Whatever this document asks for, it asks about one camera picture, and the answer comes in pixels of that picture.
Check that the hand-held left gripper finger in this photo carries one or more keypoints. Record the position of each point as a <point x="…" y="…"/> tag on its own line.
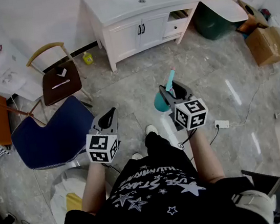
<point x="113" y="120"/>
<point x="102" y="122"/>

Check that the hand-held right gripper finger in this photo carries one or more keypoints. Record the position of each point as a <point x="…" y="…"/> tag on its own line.
<point x="166" y="94"/>
<point x="184" y="91"/>

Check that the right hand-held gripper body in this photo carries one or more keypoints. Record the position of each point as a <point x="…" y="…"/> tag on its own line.
<point x="190" y="114"/>

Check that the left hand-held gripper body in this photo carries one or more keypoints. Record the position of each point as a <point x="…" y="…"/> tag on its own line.
<point x="101" y="148"/>

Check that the teal spray bottle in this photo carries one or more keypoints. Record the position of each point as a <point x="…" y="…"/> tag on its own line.
<point x="160" y="103"/>

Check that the person's right forearm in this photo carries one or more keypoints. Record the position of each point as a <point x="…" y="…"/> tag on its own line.
<point x="207" y="156"/>

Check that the person's left forearm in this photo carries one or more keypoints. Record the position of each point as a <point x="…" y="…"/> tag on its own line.
<point x="93" y="187"/>

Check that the small yellow bottle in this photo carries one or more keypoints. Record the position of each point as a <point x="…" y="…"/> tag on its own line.
<point x="87" y="58"/>

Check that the white power strip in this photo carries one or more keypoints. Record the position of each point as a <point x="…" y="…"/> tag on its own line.
<point x="221" y="124"/>

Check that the person's white shoe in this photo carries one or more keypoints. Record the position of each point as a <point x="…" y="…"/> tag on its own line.
<point x="136" y="156"/>
<point x="151" y="129"/>

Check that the person's black trousers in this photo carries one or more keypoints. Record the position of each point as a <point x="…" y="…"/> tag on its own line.
<point x="157" y="145"/>

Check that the blue upholstered chair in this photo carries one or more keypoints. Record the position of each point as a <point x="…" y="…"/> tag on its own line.
<point x="53" y="139"/>

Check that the wooden chair with brown seat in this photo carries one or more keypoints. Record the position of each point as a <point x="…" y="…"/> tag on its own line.
<point x="62" y="90"/>

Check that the white toothbrush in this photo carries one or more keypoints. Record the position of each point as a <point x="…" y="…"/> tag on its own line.
<point x="60" y="84"/>

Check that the white plastic bag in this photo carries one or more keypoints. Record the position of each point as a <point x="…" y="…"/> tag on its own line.
<point x="61" y="192"/>

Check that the small black and white box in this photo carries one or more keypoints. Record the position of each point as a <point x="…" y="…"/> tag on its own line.
<point x="61" y="71"/>

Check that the dark green bin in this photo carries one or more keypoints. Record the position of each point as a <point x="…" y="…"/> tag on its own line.
<point x="212" y="26"/>

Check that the person's black star-print shirt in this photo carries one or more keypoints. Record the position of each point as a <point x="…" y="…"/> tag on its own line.
<point x="156" y="210"/>

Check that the large cardboard box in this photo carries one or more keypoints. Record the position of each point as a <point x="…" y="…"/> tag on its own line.
<point x="266" y="44"/>

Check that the white curved shelf board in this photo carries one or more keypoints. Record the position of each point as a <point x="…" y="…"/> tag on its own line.
<point x="226" y="6"/>

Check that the metal sink drain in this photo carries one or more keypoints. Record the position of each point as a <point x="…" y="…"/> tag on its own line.
<point x="141" y="1"/>

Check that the brown wooden coat rack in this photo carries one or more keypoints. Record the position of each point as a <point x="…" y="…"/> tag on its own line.
<point x="5" y="107"/>

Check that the white vanity table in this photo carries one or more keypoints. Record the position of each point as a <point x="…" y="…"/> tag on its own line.
<point x="120" y="5"/>

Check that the cardboard box with round hole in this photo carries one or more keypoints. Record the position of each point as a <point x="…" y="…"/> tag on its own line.
<point x="251" y="15"/>

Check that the white water heater appliance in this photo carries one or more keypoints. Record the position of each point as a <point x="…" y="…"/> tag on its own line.
<point x="10" y="75"/>

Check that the black open box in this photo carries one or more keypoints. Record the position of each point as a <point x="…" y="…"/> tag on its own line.
<point x="271" y="183"/>

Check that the beige waist bag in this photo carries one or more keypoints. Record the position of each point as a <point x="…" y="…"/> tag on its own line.
<point x="256" y="203"/>

